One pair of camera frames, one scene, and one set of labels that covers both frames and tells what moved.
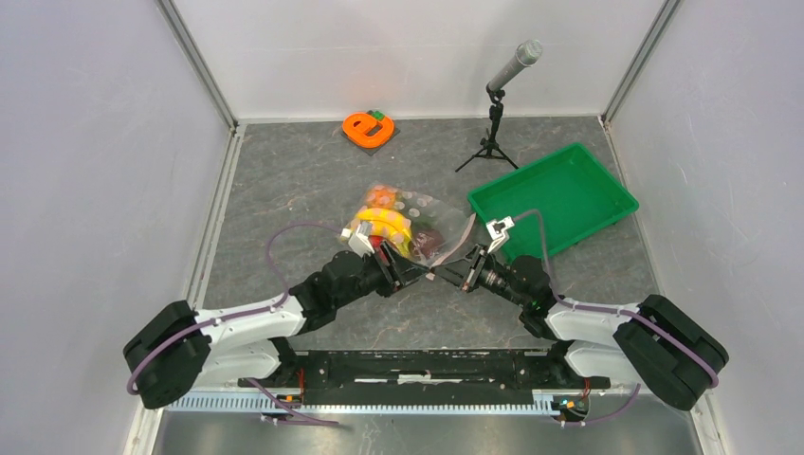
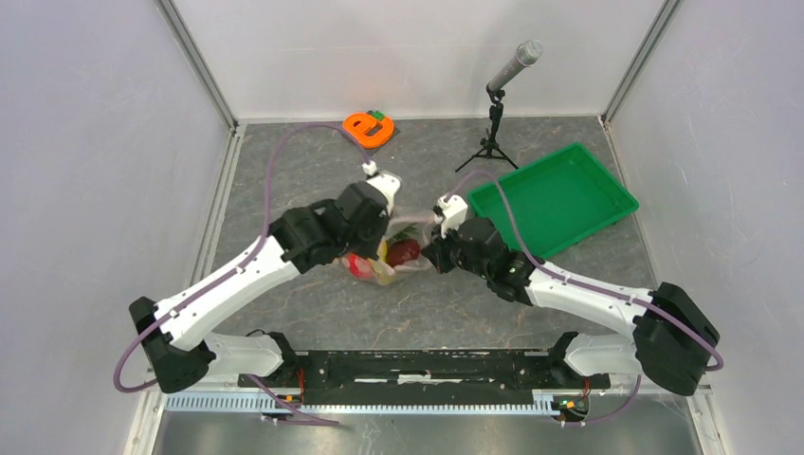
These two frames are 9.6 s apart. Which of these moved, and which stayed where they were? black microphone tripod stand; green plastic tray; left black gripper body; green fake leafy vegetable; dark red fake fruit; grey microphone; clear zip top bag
Moved: clear zip top bag; left black gripper body; dark red fake fruit; green fake leafy vegetable
Stayed: grey microphone; green plastic tray; black microphone tripod stand
